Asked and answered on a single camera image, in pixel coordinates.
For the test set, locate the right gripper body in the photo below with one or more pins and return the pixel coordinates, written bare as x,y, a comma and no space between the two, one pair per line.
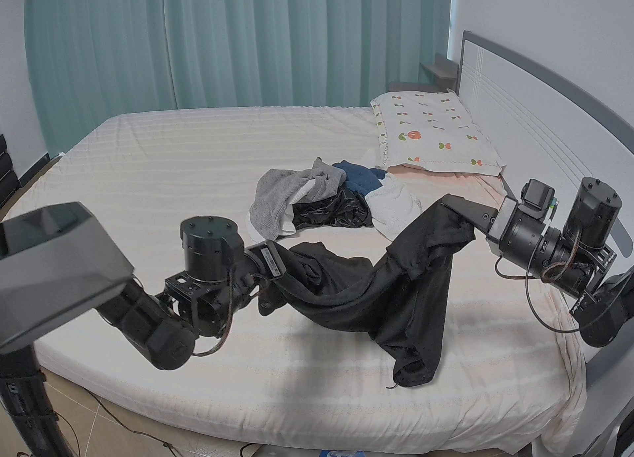
522,239

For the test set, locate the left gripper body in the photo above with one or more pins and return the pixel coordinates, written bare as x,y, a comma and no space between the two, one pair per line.
272,259

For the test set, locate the black T-shirt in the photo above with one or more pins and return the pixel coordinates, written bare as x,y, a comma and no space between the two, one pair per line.
396,296

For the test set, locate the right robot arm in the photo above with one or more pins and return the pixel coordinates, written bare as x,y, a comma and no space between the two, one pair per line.
597,207

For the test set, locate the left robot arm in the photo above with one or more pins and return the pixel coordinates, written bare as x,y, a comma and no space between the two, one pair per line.
59,267

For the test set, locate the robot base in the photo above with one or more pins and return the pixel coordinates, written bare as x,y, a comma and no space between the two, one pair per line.
341,453

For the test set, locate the bed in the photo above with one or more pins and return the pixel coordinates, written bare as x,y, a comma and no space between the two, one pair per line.
198,158

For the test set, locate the grey garment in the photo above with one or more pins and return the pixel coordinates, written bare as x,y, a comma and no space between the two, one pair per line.
277,197

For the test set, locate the black glossy garment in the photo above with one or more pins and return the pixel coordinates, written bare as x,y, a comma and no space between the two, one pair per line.
332,210

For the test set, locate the dark blue garment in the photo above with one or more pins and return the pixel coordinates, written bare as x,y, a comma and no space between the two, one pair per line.
361,177

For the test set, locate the white garment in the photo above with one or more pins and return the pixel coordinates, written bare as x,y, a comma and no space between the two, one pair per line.
394,205

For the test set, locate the white printed pillow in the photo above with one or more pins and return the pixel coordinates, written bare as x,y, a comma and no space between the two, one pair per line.
431,133

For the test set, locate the grey bedside table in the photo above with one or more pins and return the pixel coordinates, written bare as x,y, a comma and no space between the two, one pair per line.
436,73

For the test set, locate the blue-green curtain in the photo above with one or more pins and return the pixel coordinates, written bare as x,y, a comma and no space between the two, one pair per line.
307,24
99,49

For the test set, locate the black chest of drawers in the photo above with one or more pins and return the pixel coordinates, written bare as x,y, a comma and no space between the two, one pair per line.
7,172

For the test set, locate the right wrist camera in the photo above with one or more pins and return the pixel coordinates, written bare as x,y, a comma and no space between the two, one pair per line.
537,197

